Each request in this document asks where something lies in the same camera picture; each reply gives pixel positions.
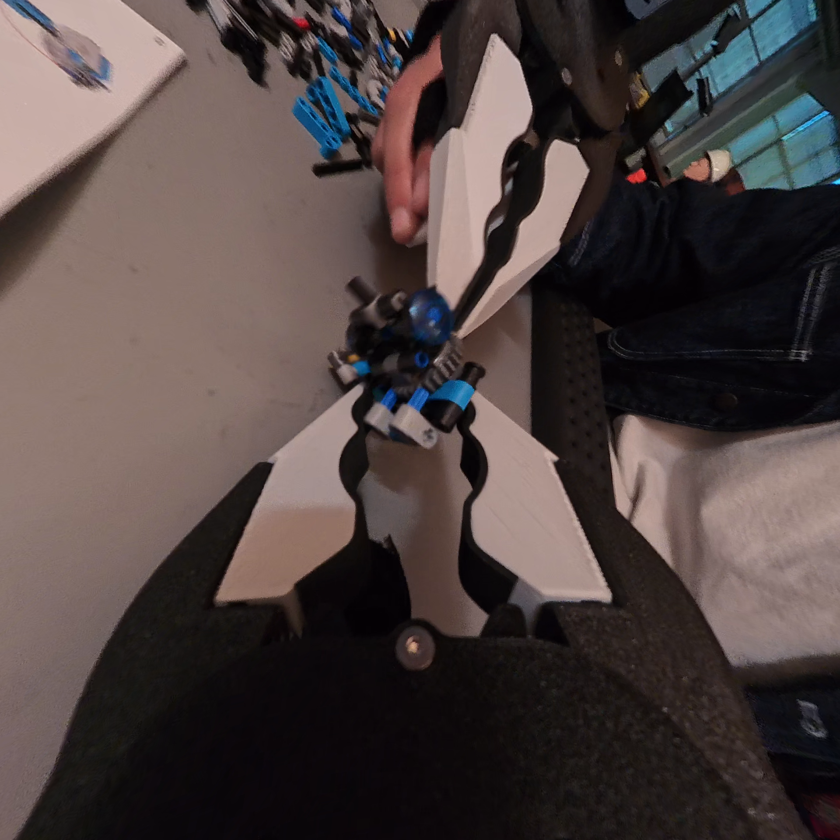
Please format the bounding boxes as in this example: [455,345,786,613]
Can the pile of loose small bricks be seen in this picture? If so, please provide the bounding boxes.
[184,0,421,178]

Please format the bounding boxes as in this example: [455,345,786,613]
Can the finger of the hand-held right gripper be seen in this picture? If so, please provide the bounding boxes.
[427,33,539,316]
[453,132,592,336]

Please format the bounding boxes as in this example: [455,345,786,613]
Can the grey desk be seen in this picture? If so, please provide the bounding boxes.
[0,0,539,840]

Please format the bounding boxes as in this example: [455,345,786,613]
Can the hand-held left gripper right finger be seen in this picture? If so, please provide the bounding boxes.
[460,394,614,605]

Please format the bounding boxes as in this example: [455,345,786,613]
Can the blue beam with black pins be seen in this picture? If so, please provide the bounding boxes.
[365,361,480,451]

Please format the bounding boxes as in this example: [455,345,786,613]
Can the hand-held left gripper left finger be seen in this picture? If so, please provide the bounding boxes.
[217,388,379,607]

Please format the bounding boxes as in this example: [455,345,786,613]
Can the large window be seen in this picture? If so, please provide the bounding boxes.
[630,0,840,191]

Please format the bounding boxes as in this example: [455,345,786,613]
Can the open instruction booklet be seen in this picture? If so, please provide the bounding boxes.
[0,0,187,217]

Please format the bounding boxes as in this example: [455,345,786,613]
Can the black grey gear assembly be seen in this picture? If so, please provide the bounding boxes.
[329,276,467,395]

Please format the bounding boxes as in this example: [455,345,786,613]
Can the person's light trousers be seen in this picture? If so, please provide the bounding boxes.
[607,414,840,677]

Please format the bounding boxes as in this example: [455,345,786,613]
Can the person's right hand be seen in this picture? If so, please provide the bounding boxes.
[372,37,447,248]

